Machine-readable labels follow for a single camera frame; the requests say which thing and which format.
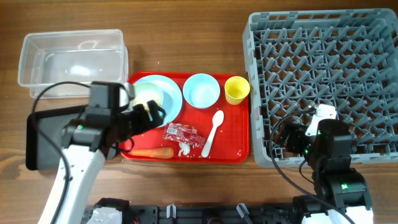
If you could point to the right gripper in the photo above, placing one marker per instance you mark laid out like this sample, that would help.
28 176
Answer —
292 137

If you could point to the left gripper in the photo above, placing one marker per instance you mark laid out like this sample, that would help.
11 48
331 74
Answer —
140 117

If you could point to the light green bowl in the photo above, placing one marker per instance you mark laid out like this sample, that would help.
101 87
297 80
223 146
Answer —
146 91

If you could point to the red snack wrapper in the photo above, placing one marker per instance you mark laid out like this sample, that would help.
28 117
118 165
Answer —
183 133

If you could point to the white tissue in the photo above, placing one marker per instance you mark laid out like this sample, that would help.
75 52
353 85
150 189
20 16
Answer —
184 149

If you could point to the light blue bowl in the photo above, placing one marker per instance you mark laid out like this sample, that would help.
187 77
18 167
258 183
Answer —
201 90

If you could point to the yellow plastic cup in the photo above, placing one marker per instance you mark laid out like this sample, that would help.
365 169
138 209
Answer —
236 89

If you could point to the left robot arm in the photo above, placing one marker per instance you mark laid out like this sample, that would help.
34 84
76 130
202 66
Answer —
85 147

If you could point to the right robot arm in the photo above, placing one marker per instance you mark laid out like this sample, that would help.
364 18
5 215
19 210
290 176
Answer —
341 192

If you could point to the grey dishwasher rack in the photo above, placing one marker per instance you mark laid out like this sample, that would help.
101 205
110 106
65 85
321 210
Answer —
343 58

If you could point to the light blue plate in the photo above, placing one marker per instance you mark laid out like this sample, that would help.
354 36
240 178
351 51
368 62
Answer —
172 95

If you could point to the orange carrot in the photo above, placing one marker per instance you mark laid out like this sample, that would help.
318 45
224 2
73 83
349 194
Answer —
157 153

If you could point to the red serving tray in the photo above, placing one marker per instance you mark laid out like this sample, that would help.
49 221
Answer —
231 144

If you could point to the white plastic spoon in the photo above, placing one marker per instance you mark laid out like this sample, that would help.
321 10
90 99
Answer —
216 121

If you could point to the clear plastic bin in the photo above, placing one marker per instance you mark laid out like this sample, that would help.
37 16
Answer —
71 60

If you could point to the black tray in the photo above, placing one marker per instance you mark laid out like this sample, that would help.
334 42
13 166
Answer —
39 152

